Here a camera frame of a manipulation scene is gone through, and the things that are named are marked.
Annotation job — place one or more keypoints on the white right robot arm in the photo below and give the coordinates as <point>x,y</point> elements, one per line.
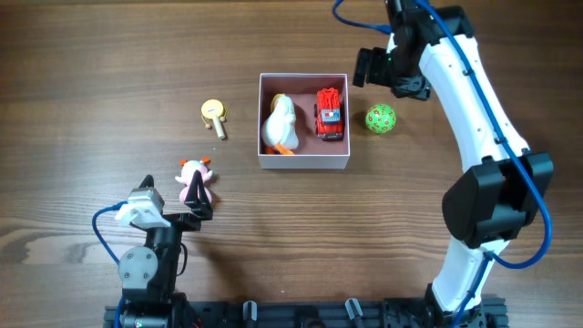
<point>433,51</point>

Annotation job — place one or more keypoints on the red toy fire truck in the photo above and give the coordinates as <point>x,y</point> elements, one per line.
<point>328,114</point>

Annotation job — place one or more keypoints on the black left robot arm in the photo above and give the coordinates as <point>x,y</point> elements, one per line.
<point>149,272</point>

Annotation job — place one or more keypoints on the white duck plush toy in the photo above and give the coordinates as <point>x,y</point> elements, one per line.
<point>278,130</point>

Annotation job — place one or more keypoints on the pink pig plush toy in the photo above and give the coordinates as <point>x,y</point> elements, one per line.
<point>189,168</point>

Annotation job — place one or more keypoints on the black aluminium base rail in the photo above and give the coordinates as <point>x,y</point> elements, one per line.
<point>351,313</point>

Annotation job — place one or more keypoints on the white box pink inside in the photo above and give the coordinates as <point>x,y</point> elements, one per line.
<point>313,152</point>

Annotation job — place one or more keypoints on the green ball red numbers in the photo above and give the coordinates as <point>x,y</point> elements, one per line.
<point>380,118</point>

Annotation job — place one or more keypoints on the yellow wooden rattle drum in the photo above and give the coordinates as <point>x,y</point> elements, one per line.
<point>213,114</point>

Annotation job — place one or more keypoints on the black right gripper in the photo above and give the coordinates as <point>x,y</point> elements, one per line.
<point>364,66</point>

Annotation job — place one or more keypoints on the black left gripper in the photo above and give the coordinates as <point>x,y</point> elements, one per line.
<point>180,220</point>

